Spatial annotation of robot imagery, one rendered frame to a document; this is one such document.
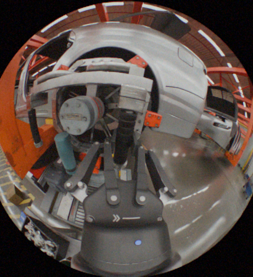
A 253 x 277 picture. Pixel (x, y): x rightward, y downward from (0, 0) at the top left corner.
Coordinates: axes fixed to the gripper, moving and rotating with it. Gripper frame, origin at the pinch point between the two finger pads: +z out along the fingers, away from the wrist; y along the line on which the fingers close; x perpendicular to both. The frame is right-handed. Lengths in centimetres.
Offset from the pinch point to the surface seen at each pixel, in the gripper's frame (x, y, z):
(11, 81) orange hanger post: 25, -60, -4
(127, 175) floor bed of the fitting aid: -75, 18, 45
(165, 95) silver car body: 19.2, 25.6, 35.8
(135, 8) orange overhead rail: 240, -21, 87
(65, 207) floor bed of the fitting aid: -75, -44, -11
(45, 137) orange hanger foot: -20, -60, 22
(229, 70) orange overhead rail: 240, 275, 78
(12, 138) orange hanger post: -6, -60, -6
